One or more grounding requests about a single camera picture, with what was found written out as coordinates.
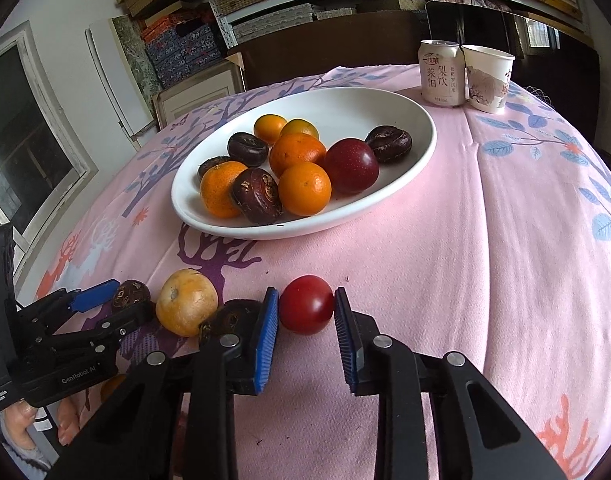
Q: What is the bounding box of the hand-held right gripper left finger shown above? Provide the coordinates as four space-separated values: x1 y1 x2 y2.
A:
45 287 280 480

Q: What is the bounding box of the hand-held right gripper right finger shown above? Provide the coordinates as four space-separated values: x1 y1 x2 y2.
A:
334 287 569 480

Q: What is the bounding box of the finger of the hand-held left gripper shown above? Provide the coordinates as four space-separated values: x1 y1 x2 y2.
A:
15 280 121 332
80 302 154 361

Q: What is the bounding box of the dark water chestnut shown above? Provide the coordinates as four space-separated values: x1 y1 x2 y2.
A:
198 156 233 181
231 167 284 226
227 132 269 167
199 299 263 348
111 280 152 318
364 126 413 164

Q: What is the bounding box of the small red plum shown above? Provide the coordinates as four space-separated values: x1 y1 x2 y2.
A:
278 275 335 336

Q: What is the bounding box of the dark red plum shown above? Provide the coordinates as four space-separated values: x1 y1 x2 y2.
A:
324 138 380 195

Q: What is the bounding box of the large orange tangerine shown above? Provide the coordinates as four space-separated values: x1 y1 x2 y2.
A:
269 132 328 178

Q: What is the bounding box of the small greenish orange citrus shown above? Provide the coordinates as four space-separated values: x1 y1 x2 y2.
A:
280 118 320 141

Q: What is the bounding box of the white round plate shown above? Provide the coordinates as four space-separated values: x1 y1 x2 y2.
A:
171 87 437 241

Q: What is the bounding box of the person's left hand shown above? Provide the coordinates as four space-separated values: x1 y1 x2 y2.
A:
0 397 83 448

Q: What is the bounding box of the yellow round fruit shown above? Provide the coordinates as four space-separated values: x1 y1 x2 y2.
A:
155 268 219 337

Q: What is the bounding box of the white framed window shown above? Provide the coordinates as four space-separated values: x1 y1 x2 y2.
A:
0 20 98 281

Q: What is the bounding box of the white leaning board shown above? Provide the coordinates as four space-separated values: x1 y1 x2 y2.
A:
85 19 158 138

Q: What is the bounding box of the mottled green panel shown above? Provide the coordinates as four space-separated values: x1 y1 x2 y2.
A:
110 15 158 93

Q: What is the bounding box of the stack of blue patterned boxes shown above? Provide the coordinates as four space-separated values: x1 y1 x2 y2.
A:
140 7 223 88

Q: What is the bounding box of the white drink can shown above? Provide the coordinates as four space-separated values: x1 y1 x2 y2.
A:
418 40 466 107

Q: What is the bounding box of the dark wooden cabinet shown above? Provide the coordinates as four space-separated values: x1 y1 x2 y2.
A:
228 10 431 91

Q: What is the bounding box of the white paper cup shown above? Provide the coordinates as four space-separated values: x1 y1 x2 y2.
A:
462 45 516 114

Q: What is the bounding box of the grey metal shelving rack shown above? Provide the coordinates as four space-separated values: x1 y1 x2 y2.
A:
192 0 591 56

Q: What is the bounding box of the pale wooden picture frame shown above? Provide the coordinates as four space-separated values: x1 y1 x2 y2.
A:
152 52 246 131

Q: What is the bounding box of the black wire mesh object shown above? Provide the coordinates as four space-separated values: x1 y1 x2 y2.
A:
523 82 559 111

